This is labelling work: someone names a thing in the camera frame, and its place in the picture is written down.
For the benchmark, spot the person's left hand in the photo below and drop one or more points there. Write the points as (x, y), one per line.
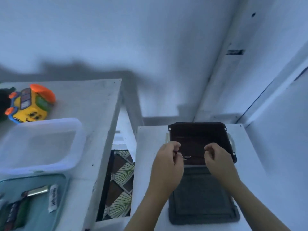
(167, 166)

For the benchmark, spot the person's right hand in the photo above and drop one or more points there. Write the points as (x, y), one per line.
(221, 163)

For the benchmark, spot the dark brown storage box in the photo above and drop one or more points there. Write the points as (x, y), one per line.
(197, 134)

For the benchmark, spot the grey storage box lid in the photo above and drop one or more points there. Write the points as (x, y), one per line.
(199, 202)

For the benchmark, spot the white battery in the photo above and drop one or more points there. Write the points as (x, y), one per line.
(53, 198)

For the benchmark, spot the clear plastic container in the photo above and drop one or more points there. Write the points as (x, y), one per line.
(38, 146)

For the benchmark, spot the silver battery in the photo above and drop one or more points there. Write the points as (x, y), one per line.
(34, 192)

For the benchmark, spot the teal container lid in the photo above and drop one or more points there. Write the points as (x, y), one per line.
(41, 214)

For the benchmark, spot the yellow orange toy car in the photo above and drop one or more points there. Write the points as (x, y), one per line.
(30, 104)

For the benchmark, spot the dark green toy helicopter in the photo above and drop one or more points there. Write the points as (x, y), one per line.
(5, 101)

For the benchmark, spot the person's right forearm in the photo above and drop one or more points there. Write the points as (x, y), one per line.
(255, 209)

